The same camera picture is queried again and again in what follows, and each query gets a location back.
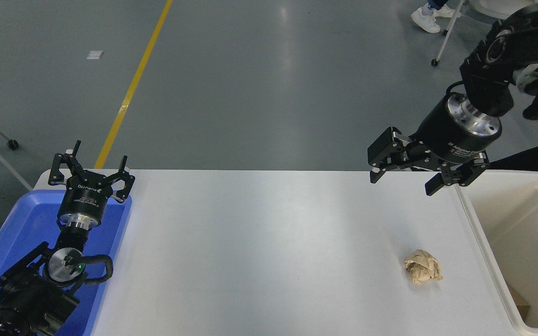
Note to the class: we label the white paper scrap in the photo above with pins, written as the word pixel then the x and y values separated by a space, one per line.
pixel 95 54

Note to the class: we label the tan paper ball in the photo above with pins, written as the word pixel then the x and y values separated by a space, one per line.
pixel 422 267

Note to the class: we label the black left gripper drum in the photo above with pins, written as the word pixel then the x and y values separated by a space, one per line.
pixel 83 198

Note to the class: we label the white wheeled chair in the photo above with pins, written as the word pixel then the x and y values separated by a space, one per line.
pixel 493 6

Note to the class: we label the grey wheeled frame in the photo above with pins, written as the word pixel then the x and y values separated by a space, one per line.
pixel 13 144

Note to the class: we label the person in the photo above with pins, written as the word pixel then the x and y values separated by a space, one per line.
pixel 425 19

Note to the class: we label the brown cardboard piece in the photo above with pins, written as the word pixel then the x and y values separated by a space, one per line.
pixel 520 303

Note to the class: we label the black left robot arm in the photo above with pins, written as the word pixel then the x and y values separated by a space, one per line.
pixel 26 298

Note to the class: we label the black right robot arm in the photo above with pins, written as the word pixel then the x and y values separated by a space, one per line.
pixel 530 42

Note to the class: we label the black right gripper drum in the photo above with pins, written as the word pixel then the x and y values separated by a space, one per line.
pixel 442 135

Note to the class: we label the large pale plastic bin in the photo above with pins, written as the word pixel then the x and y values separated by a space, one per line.
pixel 530 224

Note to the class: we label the blue plastic tray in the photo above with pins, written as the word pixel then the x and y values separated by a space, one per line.
pixel 21 224

